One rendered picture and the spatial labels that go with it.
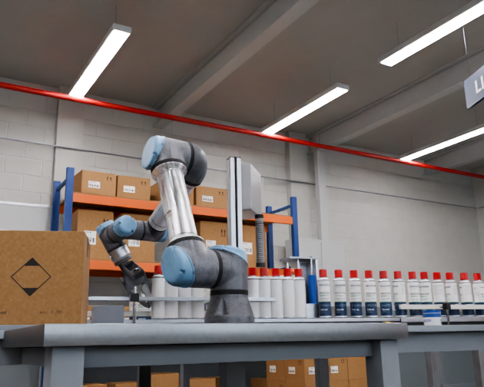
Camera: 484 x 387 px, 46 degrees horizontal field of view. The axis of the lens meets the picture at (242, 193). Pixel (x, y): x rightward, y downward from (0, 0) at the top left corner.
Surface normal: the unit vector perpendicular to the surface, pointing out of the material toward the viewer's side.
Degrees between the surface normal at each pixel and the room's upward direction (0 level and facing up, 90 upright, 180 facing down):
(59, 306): 90
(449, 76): 90
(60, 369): 90
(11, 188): 90
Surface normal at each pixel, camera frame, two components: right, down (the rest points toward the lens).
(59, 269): 0.18, -0.25
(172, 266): -0.77, -0.03
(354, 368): 0.49, -0.23
